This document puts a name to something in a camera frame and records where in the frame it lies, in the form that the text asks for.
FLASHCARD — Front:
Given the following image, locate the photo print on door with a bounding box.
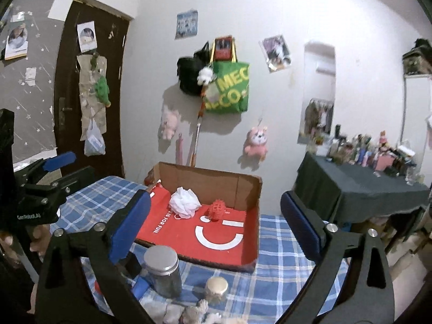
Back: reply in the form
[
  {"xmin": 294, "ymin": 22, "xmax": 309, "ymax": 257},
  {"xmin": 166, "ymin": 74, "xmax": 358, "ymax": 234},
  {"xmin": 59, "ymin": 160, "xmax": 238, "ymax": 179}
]
[{"xmin": 77, "ymin": 21, "xmax": 98, "ymax": 53}]

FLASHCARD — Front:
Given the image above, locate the glossy photo wall poster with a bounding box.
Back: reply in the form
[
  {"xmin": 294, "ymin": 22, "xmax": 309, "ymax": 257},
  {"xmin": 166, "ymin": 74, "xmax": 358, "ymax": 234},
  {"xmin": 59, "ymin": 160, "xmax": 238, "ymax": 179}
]
[{"xmin": 259, "ymin": 35, "xmax": 292, "ymax": 73}]

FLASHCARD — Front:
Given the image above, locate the brown paper sheet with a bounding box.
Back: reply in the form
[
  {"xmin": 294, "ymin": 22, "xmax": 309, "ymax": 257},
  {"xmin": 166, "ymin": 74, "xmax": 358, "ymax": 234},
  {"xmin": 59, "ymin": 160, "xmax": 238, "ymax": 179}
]
[{"xmin": 77, "ymin": 52, "xmax": 109, "ymax": 142}]

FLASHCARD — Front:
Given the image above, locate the white pompom charm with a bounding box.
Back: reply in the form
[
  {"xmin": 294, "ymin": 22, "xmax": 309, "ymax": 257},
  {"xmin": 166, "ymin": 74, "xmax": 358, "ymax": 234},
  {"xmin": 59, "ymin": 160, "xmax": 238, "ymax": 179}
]
[{"xmin": 197, "ymin": 67, "xmax": 214, "ymax": 86}]

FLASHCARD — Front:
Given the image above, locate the small jar with gold lid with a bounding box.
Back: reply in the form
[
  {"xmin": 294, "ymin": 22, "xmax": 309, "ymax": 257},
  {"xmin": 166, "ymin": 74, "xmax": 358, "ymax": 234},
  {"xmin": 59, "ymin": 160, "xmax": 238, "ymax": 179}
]
[{"xmin": 203, "ymin": 276, "xmax": 229, "ymax": 306}]

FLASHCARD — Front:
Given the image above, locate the blue wall poster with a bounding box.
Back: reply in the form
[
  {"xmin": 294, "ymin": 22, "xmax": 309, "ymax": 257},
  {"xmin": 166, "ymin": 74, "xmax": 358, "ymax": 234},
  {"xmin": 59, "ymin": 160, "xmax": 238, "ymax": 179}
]
[{"xmin": 175, "ymin": 9, "xmax": 198, "ymax": 39}]

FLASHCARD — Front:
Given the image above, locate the small blue plastic object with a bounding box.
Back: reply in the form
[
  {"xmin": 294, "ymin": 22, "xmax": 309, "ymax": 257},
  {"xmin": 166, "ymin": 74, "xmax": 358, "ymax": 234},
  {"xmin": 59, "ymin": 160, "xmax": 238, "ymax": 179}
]
[{"xmin": 133, "ymin": 278, "xmax": 149, "ymax": 299}]

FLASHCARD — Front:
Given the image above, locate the black bag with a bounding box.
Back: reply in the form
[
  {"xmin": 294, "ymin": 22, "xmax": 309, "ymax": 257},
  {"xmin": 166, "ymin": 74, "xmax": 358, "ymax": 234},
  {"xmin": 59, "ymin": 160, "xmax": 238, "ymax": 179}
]
[{"xmin": 177, "ymin": 41, "xmax": 211, "ymax": 96}]

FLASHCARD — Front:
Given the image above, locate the cardboard box with red lining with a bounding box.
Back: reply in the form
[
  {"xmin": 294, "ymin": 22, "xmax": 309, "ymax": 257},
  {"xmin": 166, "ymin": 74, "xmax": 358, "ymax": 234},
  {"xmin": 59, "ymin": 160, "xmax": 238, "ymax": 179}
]
[{"xmin": 135, "ymin": 161, "xmax": 263, "ymax": 274}]

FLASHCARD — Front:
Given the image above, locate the green tote bag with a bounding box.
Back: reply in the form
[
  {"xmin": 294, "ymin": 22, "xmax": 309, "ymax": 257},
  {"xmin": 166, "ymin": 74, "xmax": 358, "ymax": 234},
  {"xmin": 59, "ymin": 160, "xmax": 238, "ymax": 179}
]
[{"xmin": 202, "ymin": 40, "xmax": 251, "ymax": 113}]

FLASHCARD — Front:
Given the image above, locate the blue plaid blanket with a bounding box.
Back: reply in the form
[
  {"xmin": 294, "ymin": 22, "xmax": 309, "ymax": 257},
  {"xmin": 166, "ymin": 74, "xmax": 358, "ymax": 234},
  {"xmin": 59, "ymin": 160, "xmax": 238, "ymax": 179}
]
[{"xmin": 50, "ymin": 175, "xmax": 350, "ymax": 324}]

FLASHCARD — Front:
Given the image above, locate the row of cosmetic bottles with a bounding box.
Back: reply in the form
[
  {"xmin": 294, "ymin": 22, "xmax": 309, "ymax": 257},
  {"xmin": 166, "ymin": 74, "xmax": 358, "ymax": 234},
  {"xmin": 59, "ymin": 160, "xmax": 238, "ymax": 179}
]
[{"xmin": 312, "ymin": 125, "xmax": 426, "ymax": 184}]

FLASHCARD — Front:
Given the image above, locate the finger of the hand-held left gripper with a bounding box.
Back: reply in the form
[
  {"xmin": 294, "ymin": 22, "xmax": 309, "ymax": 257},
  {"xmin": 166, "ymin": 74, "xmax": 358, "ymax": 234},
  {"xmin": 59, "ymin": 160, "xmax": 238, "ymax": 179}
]
[
  {"xmin": 56, "ymin": 166, "xmax": 100, "ymax": 197},
  {"xmin": 14, "ymin": 151, "xmax": 77, "ymax": 184}
]

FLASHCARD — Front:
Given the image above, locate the white mesh bath pouf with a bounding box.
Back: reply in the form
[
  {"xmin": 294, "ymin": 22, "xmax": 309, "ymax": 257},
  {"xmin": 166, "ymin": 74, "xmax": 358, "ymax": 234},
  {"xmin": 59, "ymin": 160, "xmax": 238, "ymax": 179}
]
[{"xmin": 169, "ymin": 186, "xmax": 202, "ymax": 220}]

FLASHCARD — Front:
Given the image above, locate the clear plastic bag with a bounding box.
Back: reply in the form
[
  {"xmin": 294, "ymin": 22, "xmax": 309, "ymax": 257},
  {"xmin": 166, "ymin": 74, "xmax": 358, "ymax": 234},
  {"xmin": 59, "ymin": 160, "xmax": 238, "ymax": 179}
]
[{"xmin": 84, "ymin": 119, "xmax": 106, "ymax": 157}]

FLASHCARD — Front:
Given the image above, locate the orange and white stick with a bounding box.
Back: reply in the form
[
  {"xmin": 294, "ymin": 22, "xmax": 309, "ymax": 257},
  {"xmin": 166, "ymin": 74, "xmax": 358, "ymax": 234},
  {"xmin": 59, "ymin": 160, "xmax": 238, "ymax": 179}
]
[{"xmin": 190, "ymin": 86, "xmax": 207, "ymax": 167}]

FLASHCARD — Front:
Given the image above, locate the metal door handle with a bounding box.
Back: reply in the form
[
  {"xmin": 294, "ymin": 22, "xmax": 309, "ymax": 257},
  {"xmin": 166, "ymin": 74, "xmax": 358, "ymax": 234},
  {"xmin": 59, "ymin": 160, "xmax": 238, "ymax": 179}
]
[{"xmin": 58, "ymin": 97, "xmax": 67, "ymax": 129}]

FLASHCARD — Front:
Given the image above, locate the photo card wall poster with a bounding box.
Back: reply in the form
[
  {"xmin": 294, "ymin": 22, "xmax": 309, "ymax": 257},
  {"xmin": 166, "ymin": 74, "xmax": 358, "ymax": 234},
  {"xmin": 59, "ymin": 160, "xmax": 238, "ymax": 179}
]
[{"xmin": 4, "ymin": 22, "xmax": 29, "ymax": 60}]

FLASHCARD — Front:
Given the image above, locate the white wardrobe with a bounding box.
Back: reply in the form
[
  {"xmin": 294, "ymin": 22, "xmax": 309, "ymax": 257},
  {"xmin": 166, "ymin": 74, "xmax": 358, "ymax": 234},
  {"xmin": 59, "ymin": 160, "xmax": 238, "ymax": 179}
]
[{"xmin": 400, "ymin": 74, "xmax": 432, "ymax": 163}]

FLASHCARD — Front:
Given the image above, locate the dark brown door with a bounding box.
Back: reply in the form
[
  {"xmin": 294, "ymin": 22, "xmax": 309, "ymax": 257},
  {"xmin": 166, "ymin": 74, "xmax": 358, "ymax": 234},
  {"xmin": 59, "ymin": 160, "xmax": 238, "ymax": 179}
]
[{"xmin": 54, "ymin": 0, "xmax": 134, "ymax": 181}]

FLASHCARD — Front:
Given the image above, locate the pink pig plush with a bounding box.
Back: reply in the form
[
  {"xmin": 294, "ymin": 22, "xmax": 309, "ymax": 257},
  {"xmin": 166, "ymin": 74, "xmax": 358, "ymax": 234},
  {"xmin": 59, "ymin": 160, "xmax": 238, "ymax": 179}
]
[{"xmin": 160, "ymin": 106, "xmax": 179, "ymax": 140}]

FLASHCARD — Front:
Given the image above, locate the person's left hand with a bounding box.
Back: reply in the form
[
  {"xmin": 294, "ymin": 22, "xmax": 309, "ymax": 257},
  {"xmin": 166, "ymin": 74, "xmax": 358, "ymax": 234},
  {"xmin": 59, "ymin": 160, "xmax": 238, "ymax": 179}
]
[{"xmin": 0, "ymin": 224, "xmax": 49, "ymax": 268}]

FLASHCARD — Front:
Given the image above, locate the camouflage storage box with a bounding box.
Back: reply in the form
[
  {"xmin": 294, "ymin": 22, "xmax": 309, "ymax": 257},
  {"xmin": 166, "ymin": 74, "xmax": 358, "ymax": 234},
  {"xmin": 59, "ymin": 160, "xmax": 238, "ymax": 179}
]
[{"xmin": 401, "ymin": 39, "xmax": 432, "ymax": 76}]

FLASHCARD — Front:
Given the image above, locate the green plush toy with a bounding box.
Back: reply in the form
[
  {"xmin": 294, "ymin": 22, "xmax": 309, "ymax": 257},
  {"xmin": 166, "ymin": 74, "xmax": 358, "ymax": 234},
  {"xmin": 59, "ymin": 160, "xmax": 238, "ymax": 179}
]
[{"xmin": 94, "ymin": 76, "xmax": 111, "ymax": 107}]

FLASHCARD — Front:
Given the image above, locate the table with dark cloth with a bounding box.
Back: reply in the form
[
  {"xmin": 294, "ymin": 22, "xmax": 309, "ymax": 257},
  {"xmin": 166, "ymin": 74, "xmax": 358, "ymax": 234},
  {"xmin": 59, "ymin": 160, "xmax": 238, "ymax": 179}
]
[{"xmin": 293, "ymin": 152, "xmax": 431, "ymax": 225}]

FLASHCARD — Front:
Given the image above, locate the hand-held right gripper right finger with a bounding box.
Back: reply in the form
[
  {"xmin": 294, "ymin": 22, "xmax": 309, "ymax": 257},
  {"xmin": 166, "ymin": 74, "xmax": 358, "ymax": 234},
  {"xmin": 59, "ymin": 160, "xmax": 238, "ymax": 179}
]
[{"xmin": 280, "ymin": 191, "xmax": 395, "ymax": 324}]

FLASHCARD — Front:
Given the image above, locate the large glass jar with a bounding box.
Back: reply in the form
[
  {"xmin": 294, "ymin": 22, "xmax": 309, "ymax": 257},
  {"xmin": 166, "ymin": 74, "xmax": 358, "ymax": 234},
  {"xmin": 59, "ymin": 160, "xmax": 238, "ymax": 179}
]
[{"xmin": 143, "ymin": 246, "xmax": 183, "ymax": 299}]

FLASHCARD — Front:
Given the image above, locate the wall mirror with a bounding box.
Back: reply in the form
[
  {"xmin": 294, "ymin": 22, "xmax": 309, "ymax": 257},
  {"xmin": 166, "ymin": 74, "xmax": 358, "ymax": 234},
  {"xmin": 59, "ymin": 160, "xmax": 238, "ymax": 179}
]
[{"xmin": 298, "ymin": 41, "xmax": 336, "ymax": 145}]

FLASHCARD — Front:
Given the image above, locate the red knobbly soft ball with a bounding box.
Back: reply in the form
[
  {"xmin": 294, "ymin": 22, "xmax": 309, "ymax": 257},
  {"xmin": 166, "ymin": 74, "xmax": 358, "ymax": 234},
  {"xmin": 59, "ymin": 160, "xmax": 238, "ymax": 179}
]
[{"xmin": 206, "ymin": 200, "xmax": 226, "ymax": 222}]

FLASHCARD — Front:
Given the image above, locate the pink bear plush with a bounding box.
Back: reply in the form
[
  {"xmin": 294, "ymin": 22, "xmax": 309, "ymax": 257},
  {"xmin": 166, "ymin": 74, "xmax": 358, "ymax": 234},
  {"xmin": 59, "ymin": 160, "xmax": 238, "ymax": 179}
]
[{"xmin": 244, "ymin": 126, "xmax": 269, "ymax": 161}]

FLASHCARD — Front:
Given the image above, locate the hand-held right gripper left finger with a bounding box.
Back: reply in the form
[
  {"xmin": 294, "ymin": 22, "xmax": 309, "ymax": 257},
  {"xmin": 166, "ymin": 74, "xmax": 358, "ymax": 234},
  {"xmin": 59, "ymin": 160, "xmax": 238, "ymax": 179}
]
[{"xmin": 34, "ymin": 190, "xmax": 159, "ymax": 324}]

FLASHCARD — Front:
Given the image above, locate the red framed picture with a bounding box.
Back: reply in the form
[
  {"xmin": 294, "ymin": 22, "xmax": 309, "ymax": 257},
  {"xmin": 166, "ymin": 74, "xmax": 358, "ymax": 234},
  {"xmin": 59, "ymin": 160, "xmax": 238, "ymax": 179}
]
[{"xmin": 214, "ymin": 35, "xmax": 234, "ymax": 60}]

